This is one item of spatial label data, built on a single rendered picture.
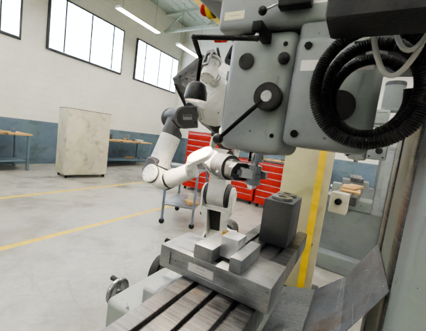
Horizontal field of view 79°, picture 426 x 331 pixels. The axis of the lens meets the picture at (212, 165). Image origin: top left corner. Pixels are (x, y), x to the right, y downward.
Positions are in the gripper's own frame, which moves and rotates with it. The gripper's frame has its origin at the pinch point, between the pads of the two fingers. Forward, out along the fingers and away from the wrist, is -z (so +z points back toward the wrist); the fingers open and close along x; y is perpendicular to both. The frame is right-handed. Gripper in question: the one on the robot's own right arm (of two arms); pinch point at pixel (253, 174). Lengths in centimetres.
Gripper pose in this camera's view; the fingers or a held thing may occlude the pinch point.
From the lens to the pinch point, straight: 81.1
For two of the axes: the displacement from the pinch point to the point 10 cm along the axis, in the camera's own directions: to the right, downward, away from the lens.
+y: -1.4, 9.8, 1.1
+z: -5.7, -1.7, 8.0
